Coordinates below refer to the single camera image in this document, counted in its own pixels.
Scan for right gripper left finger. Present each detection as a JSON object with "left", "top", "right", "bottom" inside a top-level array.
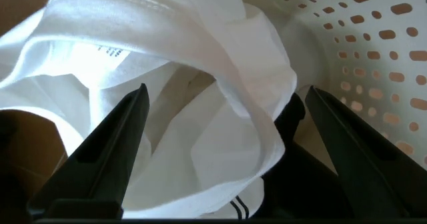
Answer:
[{"left": 28, "top": 83, "right": 150, "bottom": 219}]

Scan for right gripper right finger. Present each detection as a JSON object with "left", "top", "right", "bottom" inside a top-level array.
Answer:
[{"left": 304, "top": 85, "right": 427, "bottom": 218}]

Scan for white printed shirt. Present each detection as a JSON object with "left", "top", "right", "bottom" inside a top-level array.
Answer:
[{"left": 0, "top": 0, "right": 298, "bottom": 220}]

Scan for white laundry basket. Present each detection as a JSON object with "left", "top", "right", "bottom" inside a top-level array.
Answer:
[{"left": 233, "top": 0, "right": 427, "bottom": 171}]

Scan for black garment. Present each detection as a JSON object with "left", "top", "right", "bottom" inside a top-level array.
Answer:
[{"left": 252, "top": 92, "right": 354, "bottom": 219}]

